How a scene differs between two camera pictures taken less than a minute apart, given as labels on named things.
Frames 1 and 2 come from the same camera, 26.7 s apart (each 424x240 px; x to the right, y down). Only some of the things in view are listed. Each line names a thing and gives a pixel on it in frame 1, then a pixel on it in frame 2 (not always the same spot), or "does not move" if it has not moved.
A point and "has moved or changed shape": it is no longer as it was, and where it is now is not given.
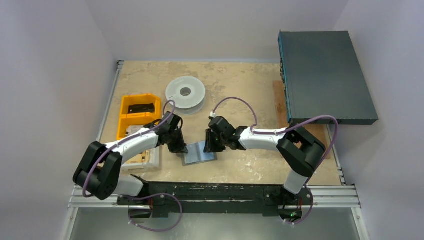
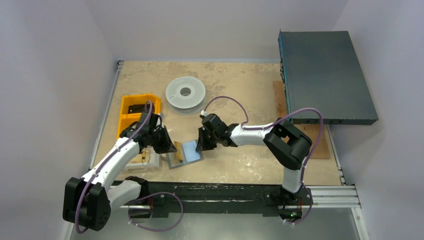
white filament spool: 188,94 does not move
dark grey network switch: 321,74 does not move
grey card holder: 196,154 has moved or changed shape
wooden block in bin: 142,158 does not move
